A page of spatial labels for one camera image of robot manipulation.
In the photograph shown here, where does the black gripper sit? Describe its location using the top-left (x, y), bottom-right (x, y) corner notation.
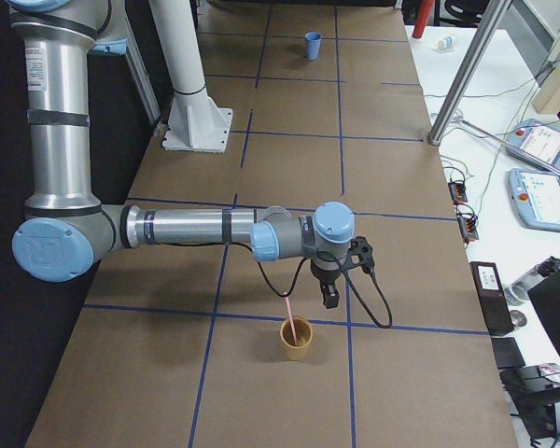
top-left (310, 259), bottom-right (342, 309)

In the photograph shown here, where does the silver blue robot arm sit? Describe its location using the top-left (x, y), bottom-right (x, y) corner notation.
top-left (9, 1), bottom-right (355, 309)

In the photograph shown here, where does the yellow cup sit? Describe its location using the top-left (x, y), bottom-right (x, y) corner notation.
top-left (279, 315), bottom-right (313, 361)

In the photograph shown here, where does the blue paper cup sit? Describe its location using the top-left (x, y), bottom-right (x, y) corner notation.
top-left (304, 32), bottom-right (322, 61)

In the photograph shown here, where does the brown paper table cover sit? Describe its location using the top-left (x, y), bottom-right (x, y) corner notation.
top-left (27, 1), bottom-right (517, 447)

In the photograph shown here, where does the orange black connector lower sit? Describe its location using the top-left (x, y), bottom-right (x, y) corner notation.
top-left (456, 213), bottom-right (479, 244)

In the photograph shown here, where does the orange black connector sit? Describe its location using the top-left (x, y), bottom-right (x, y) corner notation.
top-left (448, 180), bottom-right (468, 205)
top-left (456, 213), bottom-right (479, 244)

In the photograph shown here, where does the orange black connector upper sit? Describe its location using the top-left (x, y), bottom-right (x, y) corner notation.
top-left (448, 180), bottom-right (468, 205)

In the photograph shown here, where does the black box device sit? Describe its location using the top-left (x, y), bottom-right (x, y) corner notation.
top-left (469, 261), bottom-right (514, 336)

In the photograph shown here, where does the near teach pendant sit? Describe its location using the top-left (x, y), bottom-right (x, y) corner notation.
top-left (507, 169), bottom-right (560, 232)

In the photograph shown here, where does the teach pendant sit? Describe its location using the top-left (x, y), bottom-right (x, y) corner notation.
top-left (506, 118), bottom-right (560, 168)
top-left (507, 169), bottom-right (560, 232)

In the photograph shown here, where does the far teach pendant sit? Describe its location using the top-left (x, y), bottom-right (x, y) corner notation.
top-left (506, 118), bottom-right (560, 168)

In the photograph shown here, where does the white small bottle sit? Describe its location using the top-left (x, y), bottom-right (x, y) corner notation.
top-left (437, 35), bottom-right (457, 52)

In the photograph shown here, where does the red cylinder bottle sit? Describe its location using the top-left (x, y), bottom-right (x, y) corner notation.
top-left (412, 0), bottom-right (435, 39)

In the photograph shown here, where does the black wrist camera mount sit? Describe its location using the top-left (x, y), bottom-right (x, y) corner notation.
top-left (343, 236), bottom-right (375, 276)

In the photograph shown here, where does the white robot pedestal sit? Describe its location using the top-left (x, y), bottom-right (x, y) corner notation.
top-left (149, 0), bottom-right (233, 153)

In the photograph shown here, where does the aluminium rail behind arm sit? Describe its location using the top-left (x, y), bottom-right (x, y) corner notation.
top-left (125, 37), bottom-right (161, 125)

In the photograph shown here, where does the aluminium frame post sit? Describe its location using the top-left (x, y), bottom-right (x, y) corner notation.
top-left (427, 0), bottom-right (512, 146)

